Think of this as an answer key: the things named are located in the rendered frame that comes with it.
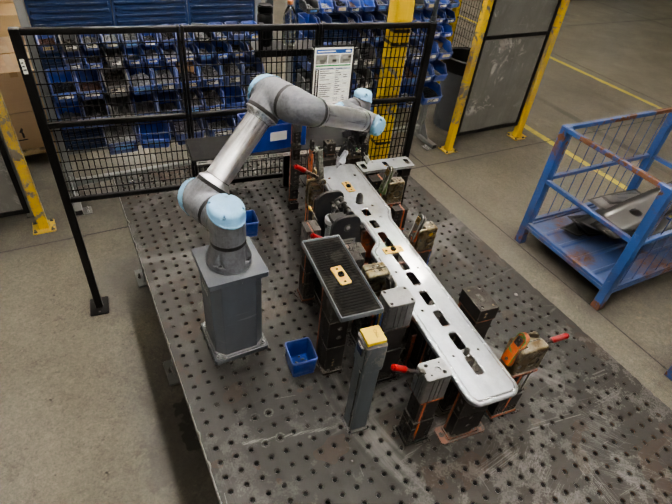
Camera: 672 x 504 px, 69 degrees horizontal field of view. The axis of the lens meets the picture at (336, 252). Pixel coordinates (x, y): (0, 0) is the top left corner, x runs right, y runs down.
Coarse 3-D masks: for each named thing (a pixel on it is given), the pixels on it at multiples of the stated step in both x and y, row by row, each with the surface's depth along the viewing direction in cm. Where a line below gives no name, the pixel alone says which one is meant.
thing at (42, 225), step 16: (0, 96) 275; (0, 112) 280; (0, 144) 292; (16, 144) 294; (0, 160) 299; (16, 160) 300; (0, 176) 305; (0, 192) 311; (16, 192) 314; (32, 192) 316; (0, 208) 316; (16, 208) 321; (32, 208) 323; (32, 224) 338; (48, 224) 337
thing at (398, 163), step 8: (376, 160) 248; (384, 160) 249; (392, 160) 250; (400, 160) 250; (408, 160) 251; (360, 168) 241; (368, 168) 241; (376, 168) 242; (384, 168) 243; (400, 168) 245; (408, 168) 247
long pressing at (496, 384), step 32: (352, 192) 224; (384, 224) 207; (384, 256) 191; (416, 256) 193; (416, 288) 179; (416, 320) 166; (448, 320) 168; (448, 352) 157; (480, 352) 159; (480, 384) 149; (512, 384) 150
